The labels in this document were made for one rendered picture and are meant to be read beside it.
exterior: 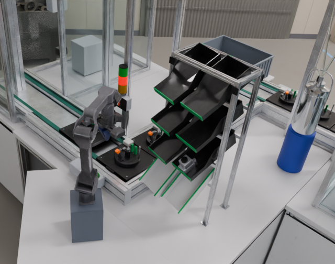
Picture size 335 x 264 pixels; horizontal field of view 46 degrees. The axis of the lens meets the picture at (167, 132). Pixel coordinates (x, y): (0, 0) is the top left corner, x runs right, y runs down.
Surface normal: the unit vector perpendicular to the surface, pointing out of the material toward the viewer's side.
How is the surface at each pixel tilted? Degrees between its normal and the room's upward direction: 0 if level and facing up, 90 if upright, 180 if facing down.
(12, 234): 0
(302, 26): 90
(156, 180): 45
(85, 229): 90
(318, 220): 0
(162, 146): 25
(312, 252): 90
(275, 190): 0
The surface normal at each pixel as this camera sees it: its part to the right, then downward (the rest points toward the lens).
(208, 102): -0.24, -0.61
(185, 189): -0.48, -0.36
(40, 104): 0.11, -0.81
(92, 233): 0.21, 0.58
